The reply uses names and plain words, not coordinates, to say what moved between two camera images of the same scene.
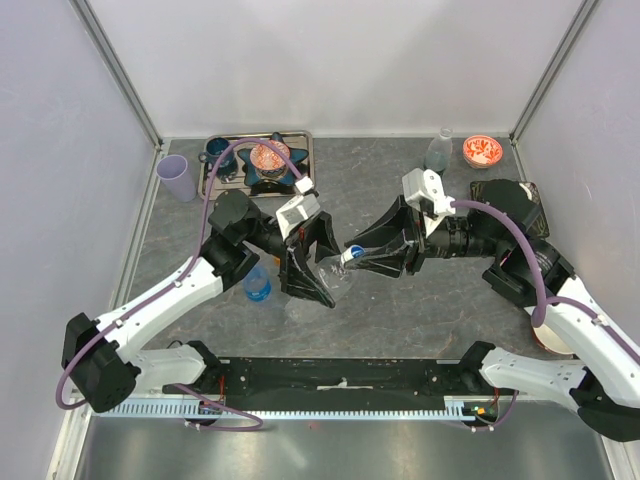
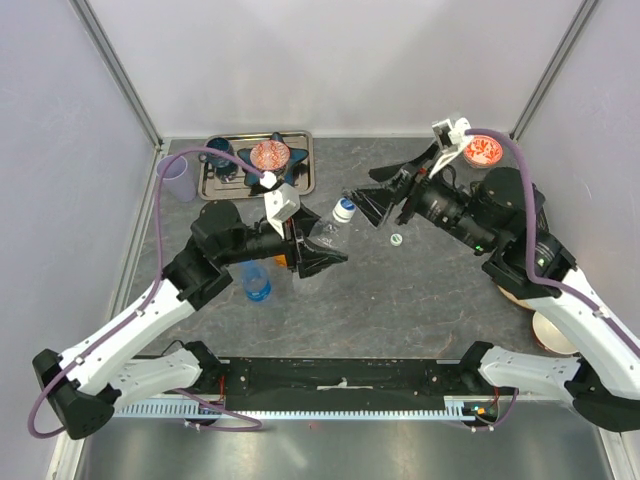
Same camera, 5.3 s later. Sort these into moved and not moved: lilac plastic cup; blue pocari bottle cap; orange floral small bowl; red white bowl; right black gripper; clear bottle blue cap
Moved: right black gripper; blue pocari bottle cap
Not moved: red white bowl; orange floral small bowl; clear bottle blue cap; lilac plastic cup
